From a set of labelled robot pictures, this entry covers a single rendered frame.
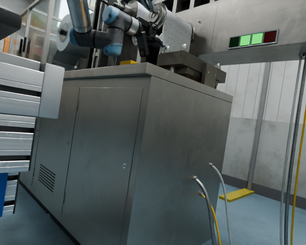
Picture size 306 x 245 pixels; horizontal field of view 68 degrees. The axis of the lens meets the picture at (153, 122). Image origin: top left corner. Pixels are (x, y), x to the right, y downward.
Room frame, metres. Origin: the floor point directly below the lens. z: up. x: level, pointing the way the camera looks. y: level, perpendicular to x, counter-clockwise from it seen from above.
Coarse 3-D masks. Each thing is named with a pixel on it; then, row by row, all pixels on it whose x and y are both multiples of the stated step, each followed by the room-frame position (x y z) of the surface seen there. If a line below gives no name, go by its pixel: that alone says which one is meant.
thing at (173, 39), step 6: (162, 30) 1.17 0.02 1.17; (168, 30) 1.19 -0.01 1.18; (174, 30) 1.23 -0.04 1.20; (168, 36) 1.20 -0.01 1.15; (174, 36) 1.23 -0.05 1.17; (180, 36) 1.27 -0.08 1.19; (168, 42) 1.20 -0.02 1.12; (174, 42) 1.24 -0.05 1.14; (180, 42) 1.27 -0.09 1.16; (186, 42) 1.31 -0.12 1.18; (162, 48) 1.18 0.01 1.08; (174, 48) 1.24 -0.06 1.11; (180, 48) 1.28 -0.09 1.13
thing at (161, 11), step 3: (156, 6) 1.20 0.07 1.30; (159, 6) 1.18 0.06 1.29; (159, 9) 1.18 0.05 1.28; (162, 9) 1.16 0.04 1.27; (150, 12) 1.23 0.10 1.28; (162, 12) 1.16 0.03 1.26; (162, 15) 1.16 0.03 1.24; (147, 18) 1.24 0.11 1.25; (159, 18) 1.17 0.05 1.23; (162, 18) 1.17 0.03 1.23; (156, 21) 1.19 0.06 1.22; (159, 21) 1.17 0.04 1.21; (153, 24) 1.20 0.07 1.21; (162, 27) 1.21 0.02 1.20; (159, 30) 1.23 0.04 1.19
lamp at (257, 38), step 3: (261, 33) 1.12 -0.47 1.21; (255, 36) 1.14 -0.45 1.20; (258, 36) 1.13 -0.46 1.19; (261, 36) 1.12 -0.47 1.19; (252, 39) 1.15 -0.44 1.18; (255, 39) 1.14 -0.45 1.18; (258, 39) 1.13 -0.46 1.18; (261, 39) 1.12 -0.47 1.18; (252, 42) 1.15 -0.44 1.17; (255, 42) 1.14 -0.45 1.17; (258, 42) 1.13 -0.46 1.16
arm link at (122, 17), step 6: (108, 6) 0.93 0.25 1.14; (108, 12) 0.92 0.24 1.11; (114, 12) 0.92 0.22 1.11; (120, 12) 0.94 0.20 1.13; (102, 18) 0.95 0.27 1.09; (108, 18) 0.92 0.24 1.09; (114, 18) 0.92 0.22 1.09; (120, 18) 0.94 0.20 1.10; (126, 18) 0.96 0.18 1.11; (108, 24) 0.94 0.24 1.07; (114, 24) 0.94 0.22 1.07; (120, 24) 0.94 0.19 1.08; (126, 24) 0.97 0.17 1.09; (126, 30) 0.99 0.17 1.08
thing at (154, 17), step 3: (156, 9) 1.18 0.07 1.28; (156, 12) 1.18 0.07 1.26; (159, 12) 1.17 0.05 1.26; (150, 15) 1.21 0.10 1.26; (153, 15) 1.19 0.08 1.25; (156, 15) 1.18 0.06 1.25; (159, 15) 1.18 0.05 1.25; (150, 18) 1.21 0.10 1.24; (153, 18) 1.19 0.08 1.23; (156, 18) 1.18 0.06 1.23; (153, 21) 1.19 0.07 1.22
